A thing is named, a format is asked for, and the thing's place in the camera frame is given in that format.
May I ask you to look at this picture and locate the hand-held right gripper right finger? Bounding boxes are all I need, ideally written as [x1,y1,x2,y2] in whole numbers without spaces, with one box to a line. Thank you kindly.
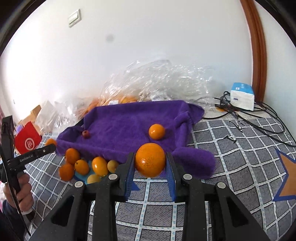
[166,152,271,241]

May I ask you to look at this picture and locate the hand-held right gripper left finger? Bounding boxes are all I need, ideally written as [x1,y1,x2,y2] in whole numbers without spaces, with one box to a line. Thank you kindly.
[29,152,136,241]

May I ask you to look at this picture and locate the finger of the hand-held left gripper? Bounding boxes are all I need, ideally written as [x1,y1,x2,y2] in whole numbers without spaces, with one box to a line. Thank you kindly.
[35,144,57,158]

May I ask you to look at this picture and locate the small yellow-green fruit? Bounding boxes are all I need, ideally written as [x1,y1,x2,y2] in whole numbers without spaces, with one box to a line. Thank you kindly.
[107,160,119,173]
[87,174,102,184]

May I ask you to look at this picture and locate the large orange mandarin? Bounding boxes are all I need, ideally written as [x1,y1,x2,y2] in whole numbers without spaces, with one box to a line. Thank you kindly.
[135,143,166,178]

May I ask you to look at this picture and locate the purple towel-lined tray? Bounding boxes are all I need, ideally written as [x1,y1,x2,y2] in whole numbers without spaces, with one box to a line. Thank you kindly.
[55,100,215,179]

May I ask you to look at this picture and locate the person's left forearm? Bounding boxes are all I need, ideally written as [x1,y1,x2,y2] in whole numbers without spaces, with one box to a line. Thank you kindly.
[0,202,26,241]

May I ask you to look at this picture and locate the person's left hand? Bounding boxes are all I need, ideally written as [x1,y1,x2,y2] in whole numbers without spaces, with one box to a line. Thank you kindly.
[2,173,31,216]

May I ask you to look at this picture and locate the red paper bag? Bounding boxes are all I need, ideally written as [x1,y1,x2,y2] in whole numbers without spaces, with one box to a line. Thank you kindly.
[14,122,42,154]

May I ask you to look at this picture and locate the white plastic bag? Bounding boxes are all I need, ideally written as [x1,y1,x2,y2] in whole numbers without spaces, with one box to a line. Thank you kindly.
[35,100,57,133]

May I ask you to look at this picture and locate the checked grey blanket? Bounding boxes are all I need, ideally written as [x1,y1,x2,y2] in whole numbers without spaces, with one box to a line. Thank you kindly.
[23,117,296,241]

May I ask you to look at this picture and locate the crumpled clear plastic bag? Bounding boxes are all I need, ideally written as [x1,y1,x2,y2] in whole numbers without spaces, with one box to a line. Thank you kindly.
[102,54,223,109]

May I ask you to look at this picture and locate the blue white tissue pack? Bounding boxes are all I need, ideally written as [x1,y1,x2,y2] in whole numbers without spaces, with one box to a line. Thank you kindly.
[230,82,255,110]

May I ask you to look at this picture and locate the black cables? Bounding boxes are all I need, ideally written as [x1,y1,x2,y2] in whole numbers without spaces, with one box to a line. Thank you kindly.
[214,91,296,147]

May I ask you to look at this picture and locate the white light switch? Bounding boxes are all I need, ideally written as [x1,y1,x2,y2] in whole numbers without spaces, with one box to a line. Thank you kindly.
[68,9,81,28]

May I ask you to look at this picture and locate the brown wooden door frame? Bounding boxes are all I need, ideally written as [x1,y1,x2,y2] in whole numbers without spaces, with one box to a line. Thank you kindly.
[240,0,269,103]

